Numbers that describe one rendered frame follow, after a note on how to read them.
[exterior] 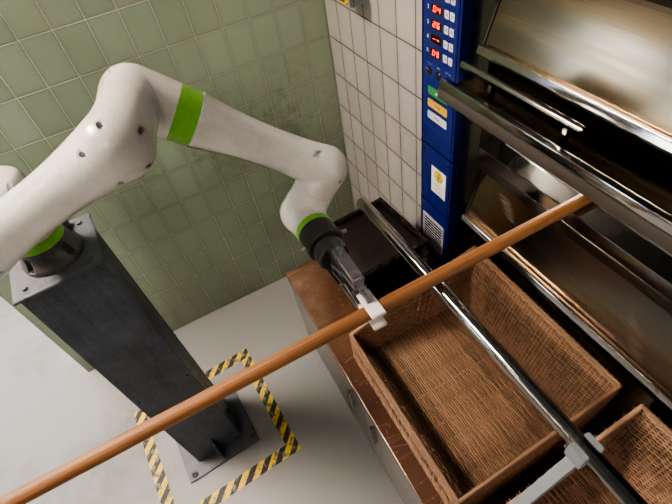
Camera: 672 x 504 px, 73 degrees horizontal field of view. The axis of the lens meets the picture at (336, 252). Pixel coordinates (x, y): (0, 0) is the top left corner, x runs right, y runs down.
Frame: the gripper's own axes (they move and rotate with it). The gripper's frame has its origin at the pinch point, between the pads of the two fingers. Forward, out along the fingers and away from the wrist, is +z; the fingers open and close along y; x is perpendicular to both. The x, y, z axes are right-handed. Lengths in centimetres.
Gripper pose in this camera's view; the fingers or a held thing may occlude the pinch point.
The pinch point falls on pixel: (371, 309)
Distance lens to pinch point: 92.7
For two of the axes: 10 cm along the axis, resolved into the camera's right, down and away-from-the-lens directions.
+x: -8.8, 4.2, -2.1
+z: 4.5, 6.2, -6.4
